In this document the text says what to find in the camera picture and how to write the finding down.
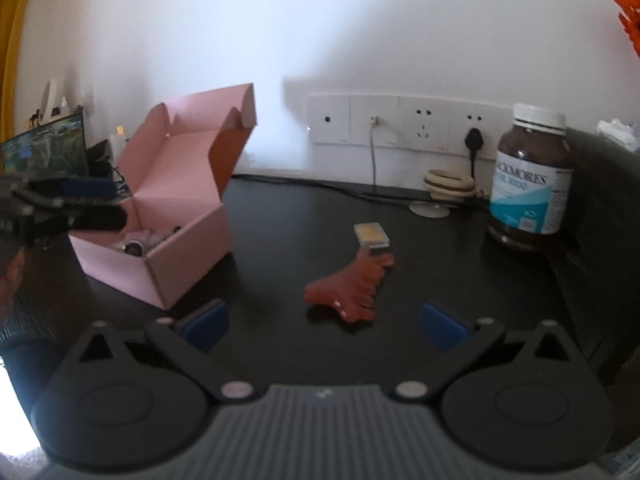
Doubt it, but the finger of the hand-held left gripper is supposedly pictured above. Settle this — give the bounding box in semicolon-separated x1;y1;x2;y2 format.
20;174;119;201
35;204;129;232

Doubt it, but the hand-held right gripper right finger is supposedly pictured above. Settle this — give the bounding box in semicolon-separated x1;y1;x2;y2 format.
389;302;580;402

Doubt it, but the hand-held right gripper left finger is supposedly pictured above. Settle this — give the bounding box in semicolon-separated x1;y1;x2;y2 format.
75;298;254;402

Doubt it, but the pink cardboard box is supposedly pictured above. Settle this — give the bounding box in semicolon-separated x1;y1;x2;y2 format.
67;82;259;311

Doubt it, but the pink foot-shaped massager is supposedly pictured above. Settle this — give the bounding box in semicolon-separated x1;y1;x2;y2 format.
303;249;397;324

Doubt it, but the person's left forearm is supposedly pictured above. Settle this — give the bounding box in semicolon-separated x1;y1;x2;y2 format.
0;247;28;321

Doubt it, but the black desktop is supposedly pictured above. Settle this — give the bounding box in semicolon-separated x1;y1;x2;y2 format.
0;175;601;411

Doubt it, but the black box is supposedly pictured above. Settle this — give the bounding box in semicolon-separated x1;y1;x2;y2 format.
87;138;115;177

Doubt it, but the small yellow square case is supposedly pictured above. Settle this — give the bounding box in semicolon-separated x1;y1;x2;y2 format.
353;220;391;249

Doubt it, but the white round base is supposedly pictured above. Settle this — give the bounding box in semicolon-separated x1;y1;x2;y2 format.
409;199;450;219

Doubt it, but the yellow curtain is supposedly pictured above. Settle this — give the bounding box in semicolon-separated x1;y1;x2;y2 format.
0;0;42;147

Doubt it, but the brown supplement bottle white cap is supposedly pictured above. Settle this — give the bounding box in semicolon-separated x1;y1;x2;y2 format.
487;103;574;252

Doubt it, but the dark grey cushion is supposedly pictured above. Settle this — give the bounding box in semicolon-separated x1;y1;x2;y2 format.
547;127;640;387

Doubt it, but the black power plug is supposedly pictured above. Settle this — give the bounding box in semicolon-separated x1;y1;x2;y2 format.
464;127;485;182

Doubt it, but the white crumpled tissue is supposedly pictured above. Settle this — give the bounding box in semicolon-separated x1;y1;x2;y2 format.
594;118;640;152

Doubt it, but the thick black cable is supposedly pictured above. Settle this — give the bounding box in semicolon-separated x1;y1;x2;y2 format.
232;173;491;206

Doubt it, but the white wall jack cable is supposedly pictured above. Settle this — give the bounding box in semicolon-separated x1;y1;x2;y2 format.
368;115;380;189

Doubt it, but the white wall power socket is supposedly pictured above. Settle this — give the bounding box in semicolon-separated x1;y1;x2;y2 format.
397;95;451;151
447;99;517;154

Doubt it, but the white wall data jack plate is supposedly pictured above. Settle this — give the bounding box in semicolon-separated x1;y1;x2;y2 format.
348;94;401;149

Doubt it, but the white wall plate round hole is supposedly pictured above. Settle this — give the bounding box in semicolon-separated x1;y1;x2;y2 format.
306;93;352;146

